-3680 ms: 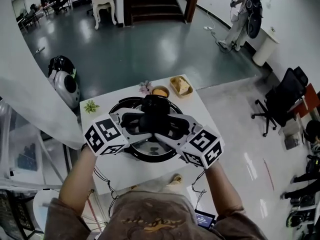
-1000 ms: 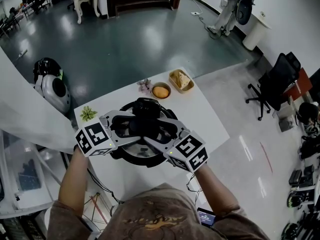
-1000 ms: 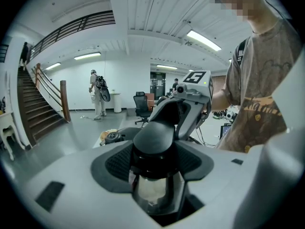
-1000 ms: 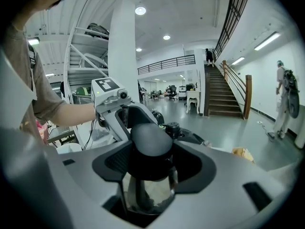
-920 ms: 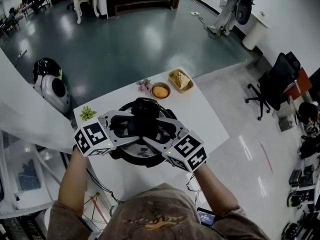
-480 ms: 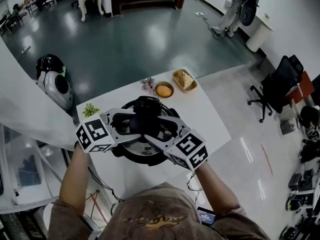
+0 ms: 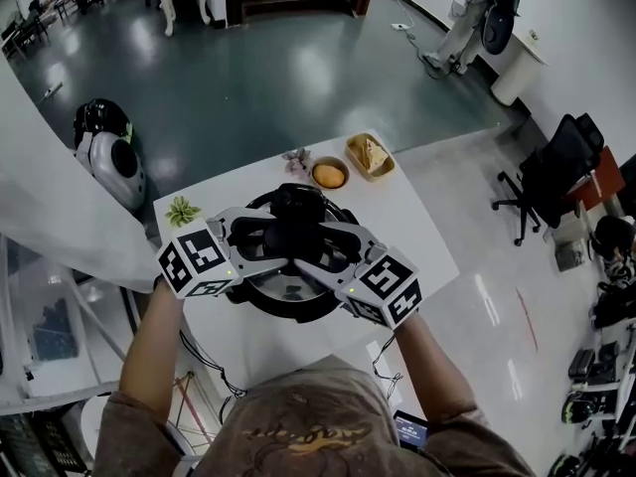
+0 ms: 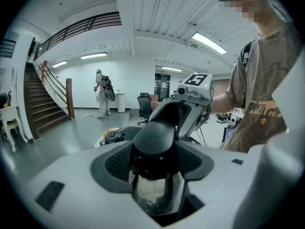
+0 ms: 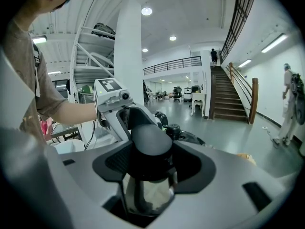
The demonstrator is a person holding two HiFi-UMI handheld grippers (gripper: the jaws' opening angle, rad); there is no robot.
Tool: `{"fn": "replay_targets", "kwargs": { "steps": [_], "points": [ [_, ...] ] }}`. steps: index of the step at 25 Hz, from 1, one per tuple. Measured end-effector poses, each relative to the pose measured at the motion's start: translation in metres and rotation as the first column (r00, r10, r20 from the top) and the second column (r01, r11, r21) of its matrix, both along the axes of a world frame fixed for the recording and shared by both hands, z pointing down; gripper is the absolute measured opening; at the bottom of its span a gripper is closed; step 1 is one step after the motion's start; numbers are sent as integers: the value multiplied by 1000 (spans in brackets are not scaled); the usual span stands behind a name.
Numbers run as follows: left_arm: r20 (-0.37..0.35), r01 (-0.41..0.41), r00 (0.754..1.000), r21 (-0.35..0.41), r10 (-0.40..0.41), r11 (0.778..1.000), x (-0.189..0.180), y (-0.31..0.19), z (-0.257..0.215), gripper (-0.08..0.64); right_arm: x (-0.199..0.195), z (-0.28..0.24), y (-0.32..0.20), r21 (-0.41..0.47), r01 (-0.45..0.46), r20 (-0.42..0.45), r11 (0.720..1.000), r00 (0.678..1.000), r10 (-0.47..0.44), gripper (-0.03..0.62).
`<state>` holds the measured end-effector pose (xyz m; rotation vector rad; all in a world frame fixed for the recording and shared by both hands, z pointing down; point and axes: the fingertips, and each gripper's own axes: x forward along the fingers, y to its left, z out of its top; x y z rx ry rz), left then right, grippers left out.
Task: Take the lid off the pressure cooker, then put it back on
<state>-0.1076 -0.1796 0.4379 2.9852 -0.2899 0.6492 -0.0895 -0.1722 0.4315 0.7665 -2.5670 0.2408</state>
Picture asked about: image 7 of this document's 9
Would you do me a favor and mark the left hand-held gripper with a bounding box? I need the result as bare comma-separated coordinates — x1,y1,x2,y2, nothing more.
156,209,289,300

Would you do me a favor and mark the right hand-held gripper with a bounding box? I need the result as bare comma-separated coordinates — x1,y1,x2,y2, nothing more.
292,224,423,331

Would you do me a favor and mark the pressure cooker lid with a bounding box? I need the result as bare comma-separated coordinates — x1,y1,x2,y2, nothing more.
242,182,352,302

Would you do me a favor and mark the black pressure cooker pot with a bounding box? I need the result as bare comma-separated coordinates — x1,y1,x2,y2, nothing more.
226,184,360,325

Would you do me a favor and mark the person's right forearm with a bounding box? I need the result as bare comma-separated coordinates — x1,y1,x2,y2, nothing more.
395,310,478,424

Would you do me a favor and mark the person's left forearm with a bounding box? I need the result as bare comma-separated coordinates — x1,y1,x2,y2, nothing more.
120,280,185,416

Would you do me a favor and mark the green succulent plant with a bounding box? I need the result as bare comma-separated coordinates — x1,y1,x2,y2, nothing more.
164,195,203,228

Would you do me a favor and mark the orange bun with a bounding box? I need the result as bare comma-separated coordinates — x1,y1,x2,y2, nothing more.
313,164,347,189

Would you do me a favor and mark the pink succulent plant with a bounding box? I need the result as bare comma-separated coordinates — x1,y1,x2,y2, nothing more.
281,147,313,174

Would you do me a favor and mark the round wooden bowl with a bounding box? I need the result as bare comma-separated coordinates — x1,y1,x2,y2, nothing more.
311,155,351,191

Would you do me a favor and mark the cake slice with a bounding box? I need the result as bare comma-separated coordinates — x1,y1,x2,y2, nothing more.
362,137,389,172

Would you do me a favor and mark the rectangular wooden tray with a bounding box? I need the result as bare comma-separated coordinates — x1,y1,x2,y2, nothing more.
345,132,397,184

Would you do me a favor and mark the person's brown printed t-shirt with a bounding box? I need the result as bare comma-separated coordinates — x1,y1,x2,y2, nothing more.
96,355,536,477

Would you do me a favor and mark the clear plastic storage box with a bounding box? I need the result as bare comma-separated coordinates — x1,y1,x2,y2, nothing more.
4,260,95,397

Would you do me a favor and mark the black office chair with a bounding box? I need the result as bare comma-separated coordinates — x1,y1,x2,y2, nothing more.
491,112,606,246

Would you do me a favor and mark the white rounded cabinet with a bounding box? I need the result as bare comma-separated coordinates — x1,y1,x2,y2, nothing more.
491,30,551,107

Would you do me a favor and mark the black hard case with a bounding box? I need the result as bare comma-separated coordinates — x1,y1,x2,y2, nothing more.
567,348,596,380

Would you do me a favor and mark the red wooden cabinet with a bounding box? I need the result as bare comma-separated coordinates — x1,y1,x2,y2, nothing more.
565,146,627,213

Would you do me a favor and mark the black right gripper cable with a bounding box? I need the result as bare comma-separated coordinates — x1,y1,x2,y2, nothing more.
372,333,404,399

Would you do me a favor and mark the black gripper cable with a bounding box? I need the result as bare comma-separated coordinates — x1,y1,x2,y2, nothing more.
179,330,247,399
372,333,404,399

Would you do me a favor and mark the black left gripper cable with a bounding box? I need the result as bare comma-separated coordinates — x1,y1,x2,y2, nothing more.
179,330,247,399

